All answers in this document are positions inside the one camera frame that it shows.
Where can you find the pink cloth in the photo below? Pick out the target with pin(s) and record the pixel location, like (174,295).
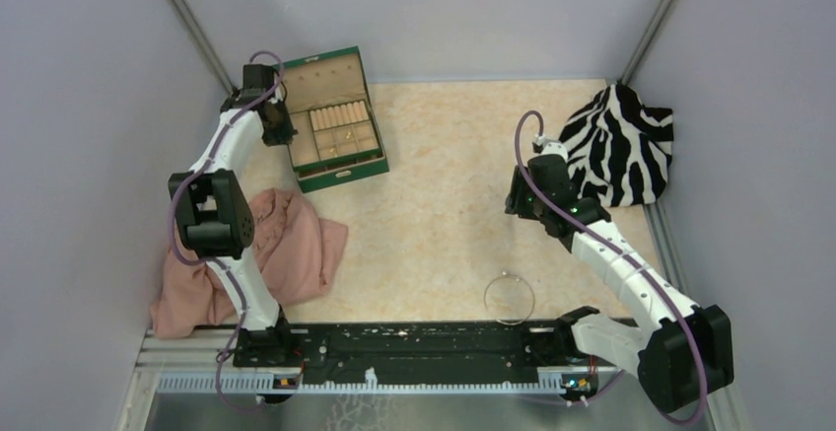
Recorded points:
(297,253)

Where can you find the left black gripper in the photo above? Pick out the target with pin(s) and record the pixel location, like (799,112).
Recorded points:
(286,134)

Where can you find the green jewelry box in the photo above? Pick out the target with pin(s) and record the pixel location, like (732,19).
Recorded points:
(326,79)

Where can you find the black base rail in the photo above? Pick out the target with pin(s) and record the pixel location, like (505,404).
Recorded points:
(416,354)

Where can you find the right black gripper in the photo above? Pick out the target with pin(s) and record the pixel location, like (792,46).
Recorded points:
(516,202)

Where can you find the silver pearl bangle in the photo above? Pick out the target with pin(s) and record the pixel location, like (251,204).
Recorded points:
(509,299)

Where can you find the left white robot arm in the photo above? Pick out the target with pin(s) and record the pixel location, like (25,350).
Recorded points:
(209,214)

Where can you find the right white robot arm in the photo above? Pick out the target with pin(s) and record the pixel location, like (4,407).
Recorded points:
(679,351)

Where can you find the zebra print cloth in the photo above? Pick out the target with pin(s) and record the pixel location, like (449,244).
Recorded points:
(619,149)

